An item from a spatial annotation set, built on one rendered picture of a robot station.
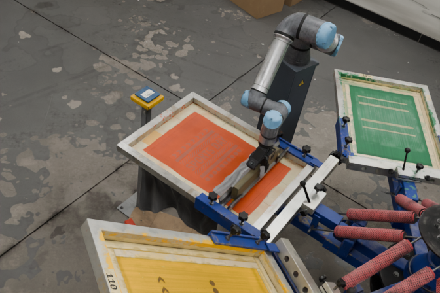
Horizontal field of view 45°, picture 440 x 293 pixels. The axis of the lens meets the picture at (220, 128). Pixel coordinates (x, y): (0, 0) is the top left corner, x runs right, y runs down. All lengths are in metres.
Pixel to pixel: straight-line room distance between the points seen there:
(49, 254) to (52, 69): 1.84
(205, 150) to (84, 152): 1.48
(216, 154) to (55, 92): 2.12
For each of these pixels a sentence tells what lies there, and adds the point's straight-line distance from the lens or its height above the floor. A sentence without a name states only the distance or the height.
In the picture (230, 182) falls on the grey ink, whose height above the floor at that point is 0.96.
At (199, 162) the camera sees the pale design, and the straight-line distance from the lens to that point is 2.53.
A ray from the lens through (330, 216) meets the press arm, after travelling 2.36.
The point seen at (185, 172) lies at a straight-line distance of 2.48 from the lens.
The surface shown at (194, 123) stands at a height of 0.95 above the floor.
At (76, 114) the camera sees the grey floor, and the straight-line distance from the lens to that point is 4.20.
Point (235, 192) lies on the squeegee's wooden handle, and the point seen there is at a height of 1.03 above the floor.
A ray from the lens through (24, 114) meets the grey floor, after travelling 4.24.
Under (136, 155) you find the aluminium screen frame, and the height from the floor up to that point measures 0.99.
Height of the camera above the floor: 2.76
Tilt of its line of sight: 41 degrees down
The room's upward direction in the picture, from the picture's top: 11 degrees clockwise
